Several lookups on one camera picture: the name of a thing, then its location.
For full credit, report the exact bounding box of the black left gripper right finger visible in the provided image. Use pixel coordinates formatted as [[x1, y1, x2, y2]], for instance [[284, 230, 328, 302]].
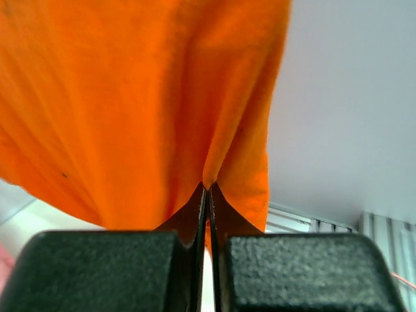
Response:
[[207, 185, 405, 311]]

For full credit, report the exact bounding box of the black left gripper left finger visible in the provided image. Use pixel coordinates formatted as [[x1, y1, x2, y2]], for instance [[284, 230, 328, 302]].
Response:
[[1, 185, 207, 311]]

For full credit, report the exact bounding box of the pink wire hanger on floor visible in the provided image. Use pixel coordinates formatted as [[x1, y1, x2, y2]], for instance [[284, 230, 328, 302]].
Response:
[[391, 272, 416, 290]]

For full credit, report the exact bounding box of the light pink t shirt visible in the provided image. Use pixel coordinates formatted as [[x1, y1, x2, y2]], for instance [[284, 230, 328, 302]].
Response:
[[0, 245, 14, 287]]

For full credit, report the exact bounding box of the orange t shirt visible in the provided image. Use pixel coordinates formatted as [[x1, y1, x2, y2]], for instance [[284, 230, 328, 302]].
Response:
[[1, 1, 291, 229]]

